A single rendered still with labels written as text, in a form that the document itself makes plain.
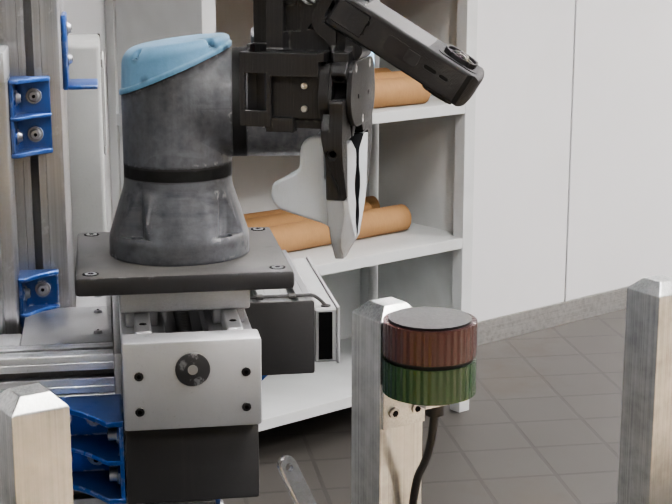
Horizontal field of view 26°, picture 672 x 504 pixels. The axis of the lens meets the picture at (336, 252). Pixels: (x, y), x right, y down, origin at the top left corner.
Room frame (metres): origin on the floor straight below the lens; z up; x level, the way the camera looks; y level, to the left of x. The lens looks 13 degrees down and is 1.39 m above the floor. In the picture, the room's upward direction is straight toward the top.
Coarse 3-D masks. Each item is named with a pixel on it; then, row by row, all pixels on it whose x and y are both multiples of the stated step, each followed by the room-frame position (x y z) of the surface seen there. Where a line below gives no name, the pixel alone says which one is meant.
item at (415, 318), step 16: (400, 320) 0.88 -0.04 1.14; (416, 320) 0.88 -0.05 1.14; (432, 320) 0.88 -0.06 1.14; (448, 320) 0.88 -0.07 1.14; (464, 320) 0.88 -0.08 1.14; (416, 368) 0.87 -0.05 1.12; (432, 368) 0.86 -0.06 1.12; (448, 368) 0.87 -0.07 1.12; (384, 400) 0.91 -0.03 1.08; (384, 416) 0.91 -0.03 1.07; (400, 416) 0.91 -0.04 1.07; (416, 416) 0.92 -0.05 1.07; (432, 416) 0.88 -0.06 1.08; (432, 432) 0.89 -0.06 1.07; (432, 448) 0.89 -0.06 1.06; (416, 480) 0.90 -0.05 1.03; (416, 496) 0.91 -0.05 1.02
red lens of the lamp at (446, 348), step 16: (384, 320) 0.89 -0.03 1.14; (384, 336) 0.88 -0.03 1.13; (400, 336) 0.87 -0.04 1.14; (416, 336) 0.86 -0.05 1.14; (432, 336) 0.86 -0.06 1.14; (448, 336) 0.86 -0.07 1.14; (464, 336) 0.87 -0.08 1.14; (384, 352) 0.88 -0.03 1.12; (400, 352) 0.87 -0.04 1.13; (416, 352) 0.86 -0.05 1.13; (432, 352) 0.86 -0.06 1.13; (448, 352) 0.86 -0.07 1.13; (464, 352) 0.87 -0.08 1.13
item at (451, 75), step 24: (360, 0) 1.02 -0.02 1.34; (336, 24) 1.01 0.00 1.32; (360, 24) 1.01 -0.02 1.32; (384, 24) 1.00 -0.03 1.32; (408, 24) 1.03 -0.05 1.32; (384, 48) 1.00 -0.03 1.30; (408, 48) 1.00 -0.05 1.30; (432, 48) 1.00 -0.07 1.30; (456, 48) 1.03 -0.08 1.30; (408, 72) 1.00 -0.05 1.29; (432, 72) 1.00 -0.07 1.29; (456, 72) 0.99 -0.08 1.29; (480, 72) 1.02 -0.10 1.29; (456, 96) 1.00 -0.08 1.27
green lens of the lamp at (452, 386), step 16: (384, 368) 0.88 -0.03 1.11; (400, 368) 0.87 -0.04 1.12; (464, 368) 0.87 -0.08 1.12; (384, 384) 0.88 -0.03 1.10; (400, 384) 0.87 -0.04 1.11; (416, 384) 0.86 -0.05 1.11; (432, 384) 0.86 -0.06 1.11; (448, 384) 0.86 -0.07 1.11; (464, 384) 0.87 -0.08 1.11; (400, 400) 0.87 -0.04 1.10; (416, 400) 0.86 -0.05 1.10; (432, 400) 0.86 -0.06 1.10; (448, 400) 0.86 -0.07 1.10; (464, 400) 0.87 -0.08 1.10
